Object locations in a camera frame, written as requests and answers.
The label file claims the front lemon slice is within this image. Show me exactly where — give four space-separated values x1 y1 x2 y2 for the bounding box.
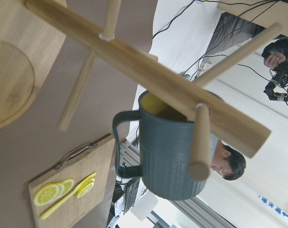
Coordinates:
33 183 60 206

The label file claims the lemon slice by knife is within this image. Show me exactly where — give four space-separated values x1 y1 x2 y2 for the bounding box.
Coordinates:
81 177 95 188
76 181 94 198

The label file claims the teal cup yellow inside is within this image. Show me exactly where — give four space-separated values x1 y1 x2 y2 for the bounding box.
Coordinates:
112 91 206 200

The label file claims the person in yellow shirt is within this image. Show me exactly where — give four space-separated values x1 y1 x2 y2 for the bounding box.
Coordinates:
210 139 246 181

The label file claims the black keyboard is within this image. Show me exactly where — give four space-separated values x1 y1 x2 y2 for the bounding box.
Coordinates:
123 177 140 214

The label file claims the rear lemon slice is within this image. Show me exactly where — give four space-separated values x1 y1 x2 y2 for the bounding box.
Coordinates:
62 178 74 194

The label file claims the bamboo cup storage rack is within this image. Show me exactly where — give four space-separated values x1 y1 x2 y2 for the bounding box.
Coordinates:
0 0 280 181

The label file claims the wooden cutting board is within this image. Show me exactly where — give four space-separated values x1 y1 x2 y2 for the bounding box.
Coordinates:
28 134 115 228

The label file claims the middle lemon slice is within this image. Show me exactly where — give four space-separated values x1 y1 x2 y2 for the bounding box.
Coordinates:
56 182 65 199

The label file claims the person with camera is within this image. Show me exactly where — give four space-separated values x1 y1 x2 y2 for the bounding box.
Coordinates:
261 35 288 103

